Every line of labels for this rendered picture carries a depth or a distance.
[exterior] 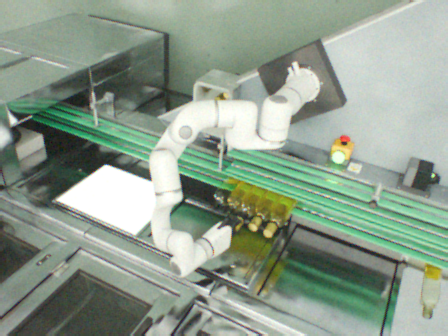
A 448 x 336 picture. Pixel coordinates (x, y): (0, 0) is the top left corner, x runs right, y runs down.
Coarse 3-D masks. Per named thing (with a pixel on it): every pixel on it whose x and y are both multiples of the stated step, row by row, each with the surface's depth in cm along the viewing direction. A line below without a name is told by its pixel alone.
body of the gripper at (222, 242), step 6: (216, 228) 144; (222, 228) 144; (228, 228) 144; (204, 234) 142; (210, 234) 141; (216, 234) 141; (222, 234) 142; (228, 234) 145; (210, 240) 140; (216, 240) 141; (222, 240) 144; (228, 240) 147; (216, 246) 142; (222, 246) 146; (228, 246) 149; (216, 252) 144
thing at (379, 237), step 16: (64, 128) 207; (80, 128) 208; (112, 144) 198; (128, 144) 199; (192, 176) 181; (208, 176) 182; (224, 176) 183; (304, 208) 169; (336, 224) 162; (352, 224) 162; (368, 240) 156; (384, 240) 156; (400, 240) 157; (416, 256) 150; (432, 256) 151
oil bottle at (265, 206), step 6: (270, 192) 165; (264, 198) 162; (270, 198) 162; (276, 198) 162; (258, 204) 159; (264, 204) 159; (270, 204) 159; (258, 210) 157; (264, 210) 156; (270, 210) 157; (264, 216) 157
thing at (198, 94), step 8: (200, 88) 177; (216, 88) 169; (224, 88) 168; (200, 96) 179; (208, 96) 181; (216, 96) 180; (208, 128) 184; (216, 128) 184; (224, 128) 184; (216, 136) 181; (224, 136) 179
